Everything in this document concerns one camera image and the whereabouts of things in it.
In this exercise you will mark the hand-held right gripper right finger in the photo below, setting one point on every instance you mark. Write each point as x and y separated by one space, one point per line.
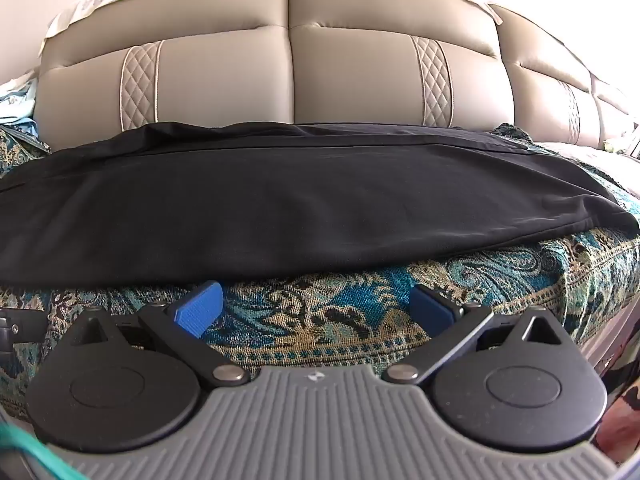
431 310

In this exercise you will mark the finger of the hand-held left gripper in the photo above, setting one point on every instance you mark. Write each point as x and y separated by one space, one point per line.
20 327

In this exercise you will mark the teal paisley blanket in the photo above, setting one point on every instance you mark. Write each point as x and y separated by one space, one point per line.
325 310

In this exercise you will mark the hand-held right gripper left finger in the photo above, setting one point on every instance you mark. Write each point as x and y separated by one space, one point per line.
200 307

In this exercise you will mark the white cloth cover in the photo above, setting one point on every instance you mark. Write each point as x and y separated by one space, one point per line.
100 2

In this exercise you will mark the light blue cloth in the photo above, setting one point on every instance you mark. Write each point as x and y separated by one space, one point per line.
17 105

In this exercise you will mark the black pants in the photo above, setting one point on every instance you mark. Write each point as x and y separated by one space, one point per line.
300 200

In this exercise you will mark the beige leather headboard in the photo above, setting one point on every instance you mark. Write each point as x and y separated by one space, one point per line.
350 75

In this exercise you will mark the grey bed frame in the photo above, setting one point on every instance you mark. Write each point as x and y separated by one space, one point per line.
612 340

